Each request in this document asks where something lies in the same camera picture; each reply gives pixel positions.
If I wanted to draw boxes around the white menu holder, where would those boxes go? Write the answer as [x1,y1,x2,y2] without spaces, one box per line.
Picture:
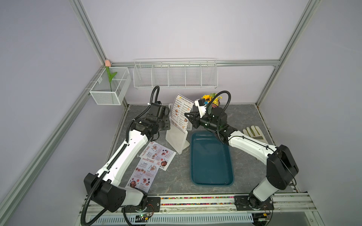
[169,104,192,131]
[166,124,190,154]

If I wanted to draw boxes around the teal plastic tray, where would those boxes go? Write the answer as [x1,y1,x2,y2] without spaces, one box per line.
[190,131,234,186]

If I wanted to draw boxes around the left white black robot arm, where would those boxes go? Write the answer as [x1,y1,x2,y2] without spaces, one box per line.
[80,86,170,226]

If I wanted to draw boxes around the white wire wall shelf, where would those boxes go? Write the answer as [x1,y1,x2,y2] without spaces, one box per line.
[133,58,218,89]

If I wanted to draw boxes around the beige work glove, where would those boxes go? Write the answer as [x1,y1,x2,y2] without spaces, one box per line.
[242,125,268,144]

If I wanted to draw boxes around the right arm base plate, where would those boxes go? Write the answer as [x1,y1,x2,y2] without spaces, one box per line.
[234,195,274,211]

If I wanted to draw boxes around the red special menu sheet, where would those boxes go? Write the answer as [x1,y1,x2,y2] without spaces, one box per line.
[140,141,176,171]

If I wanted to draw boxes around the pink artificial tulip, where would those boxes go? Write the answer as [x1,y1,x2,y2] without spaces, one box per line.
[105,59,117,92]

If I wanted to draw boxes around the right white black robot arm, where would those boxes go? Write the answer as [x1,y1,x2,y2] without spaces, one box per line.
[184,90,299,210]

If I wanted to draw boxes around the white mesh wall basket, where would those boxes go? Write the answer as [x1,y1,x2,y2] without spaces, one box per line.
[90,67,131,105]

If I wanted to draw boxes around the sunflower bouquet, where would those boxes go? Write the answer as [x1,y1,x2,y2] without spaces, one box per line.
[202,93,222,108]

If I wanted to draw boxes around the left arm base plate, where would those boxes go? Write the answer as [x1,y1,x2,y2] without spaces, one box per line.
[124,196,161,213]

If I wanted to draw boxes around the yellow food menu sheet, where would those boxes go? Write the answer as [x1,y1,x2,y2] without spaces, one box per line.
[171,94,194,132]

